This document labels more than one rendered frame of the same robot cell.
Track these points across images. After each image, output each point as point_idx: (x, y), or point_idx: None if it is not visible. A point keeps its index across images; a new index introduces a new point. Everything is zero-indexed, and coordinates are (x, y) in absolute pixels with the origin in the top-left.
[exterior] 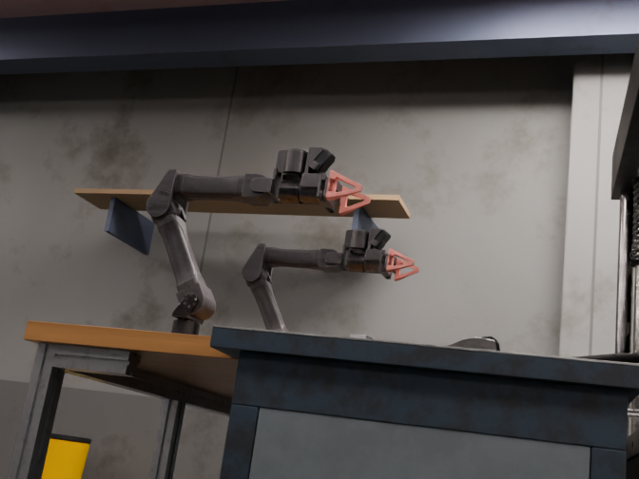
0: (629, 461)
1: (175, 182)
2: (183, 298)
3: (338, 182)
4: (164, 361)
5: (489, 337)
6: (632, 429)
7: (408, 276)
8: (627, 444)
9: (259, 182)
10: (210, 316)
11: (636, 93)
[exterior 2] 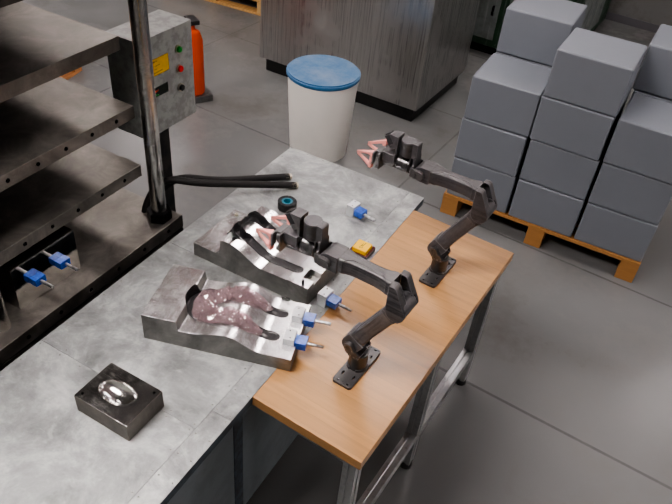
0: (136, 264)
1: (483, 187)
2: None
3: (379, 147)
4: None
5: (255, 211)
6: (6, 312)
7: (262, 239)
8: (119, 266)
9: None
10: (428, 251)
11: None
